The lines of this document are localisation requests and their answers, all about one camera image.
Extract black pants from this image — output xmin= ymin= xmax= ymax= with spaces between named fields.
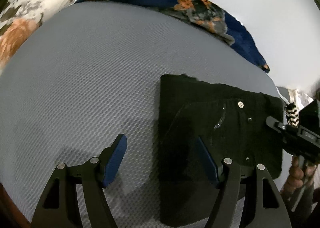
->
xmin=158 ymin=74 xmax=284 ymax=227

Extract right hand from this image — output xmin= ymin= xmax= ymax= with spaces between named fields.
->
xmin=280 ymin=156 xmax=317 ymax=197

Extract white floral pillow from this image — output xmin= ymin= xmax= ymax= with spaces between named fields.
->
xmin=1 ymin=0 xmax=76 ymax=70

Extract blue floral blanket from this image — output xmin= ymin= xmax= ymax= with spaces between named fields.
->
xmin=77 ymin=0 xmax=270 ymax=73

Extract grey textured bed sheet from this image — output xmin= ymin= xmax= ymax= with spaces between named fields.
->
xmin=1 ymin=2 xmax=277 ymax=227

